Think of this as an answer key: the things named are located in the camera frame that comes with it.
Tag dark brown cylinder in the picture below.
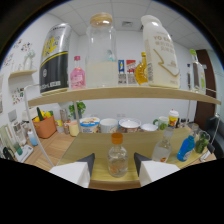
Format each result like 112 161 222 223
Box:
206 142 216 154

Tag white paper bowl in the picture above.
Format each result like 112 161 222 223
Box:
99 118 119 134

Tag green potted plant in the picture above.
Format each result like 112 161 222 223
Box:
68 100 87 119

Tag red wall poster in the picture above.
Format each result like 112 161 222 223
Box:
125 59 137 74

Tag yellow cup with red lid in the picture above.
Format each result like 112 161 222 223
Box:
168 109 180 129

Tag clear bottle with orange cap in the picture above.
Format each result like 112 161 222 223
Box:
107 132 129 178

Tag blue rimmed noodle bowl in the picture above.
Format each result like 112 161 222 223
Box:
79 116 101 134

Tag small ceiling vent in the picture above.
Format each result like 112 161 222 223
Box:
121 20 134 28

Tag small green cup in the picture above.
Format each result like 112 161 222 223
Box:
13 141 24 156

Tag large white milk bottle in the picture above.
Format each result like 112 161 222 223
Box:
140 14 181 89

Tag white kitchen scale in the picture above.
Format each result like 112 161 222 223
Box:
13 143 34 164

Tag black kettle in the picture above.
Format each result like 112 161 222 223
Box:
2 146 16 161

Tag black and yellow tall can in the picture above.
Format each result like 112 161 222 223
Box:
39 22 73 96

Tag green and white mug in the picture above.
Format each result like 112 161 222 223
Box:
153 115 170 131

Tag clear bottle with green cap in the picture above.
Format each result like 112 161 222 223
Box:
189 48 208 95

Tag blue liquid bottle white label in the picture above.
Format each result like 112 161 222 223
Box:
176 131 198 163

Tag two-tier wooden shelf rack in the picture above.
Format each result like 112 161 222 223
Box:
23 83 223 191

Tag photo collage on wall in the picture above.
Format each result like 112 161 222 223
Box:
10 87 25 105

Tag red patterned bowl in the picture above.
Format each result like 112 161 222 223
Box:
118 117 142 134

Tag colourful wall stickers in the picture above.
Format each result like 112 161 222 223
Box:
13 39 33 53

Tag wooden wall shelf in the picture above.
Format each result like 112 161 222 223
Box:
8 69 38 80

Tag glass jar with limes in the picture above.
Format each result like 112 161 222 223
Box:
194 129 212 154

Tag black and white printed sheet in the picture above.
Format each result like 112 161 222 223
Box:
127 72 137 85
117 72 128 85

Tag glass jar with wooden lid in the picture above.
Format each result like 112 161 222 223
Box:
84 12 119 89

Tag green toy cucumber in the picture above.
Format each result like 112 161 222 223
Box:
36 106 45 122

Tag orange storage basket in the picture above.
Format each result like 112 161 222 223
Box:
32 114 58 140

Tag small pink bottle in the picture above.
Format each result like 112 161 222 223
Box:
69 55 87 90

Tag blue wall poster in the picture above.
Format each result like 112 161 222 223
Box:
117 59 126 74

